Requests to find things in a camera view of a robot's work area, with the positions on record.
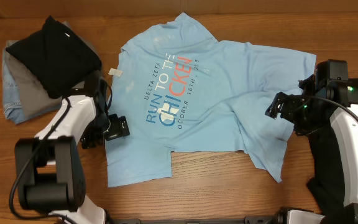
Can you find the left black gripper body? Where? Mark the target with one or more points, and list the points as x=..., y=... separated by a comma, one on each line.
x=109, y=126

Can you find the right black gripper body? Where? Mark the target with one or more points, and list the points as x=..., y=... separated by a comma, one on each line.
x=307, y=115

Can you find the light blue printed t-shirt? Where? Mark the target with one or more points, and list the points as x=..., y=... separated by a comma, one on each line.
x=182, y=90

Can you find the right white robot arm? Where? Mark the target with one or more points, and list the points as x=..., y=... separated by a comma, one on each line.
x=331, y=83

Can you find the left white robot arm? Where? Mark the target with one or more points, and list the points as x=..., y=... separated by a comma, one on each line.
x=49, y=176

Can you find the black garment pile right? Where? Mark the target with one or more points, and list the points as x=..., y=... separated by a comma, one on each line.
x=327, y=185

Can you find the folded grey garment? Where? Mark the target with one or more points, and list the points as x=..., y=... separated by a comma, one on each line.
x=47, y=64

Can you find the folded black garment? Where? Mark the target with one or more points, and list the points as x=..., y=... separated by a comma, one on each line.
x=57, y=57

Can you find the folded blue jeans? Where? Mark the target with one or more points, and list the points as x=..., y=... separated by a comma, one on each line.
x=11, y=93

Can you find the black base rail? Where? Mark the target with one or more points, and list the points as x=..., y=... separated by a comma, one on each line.
x=245, y=220

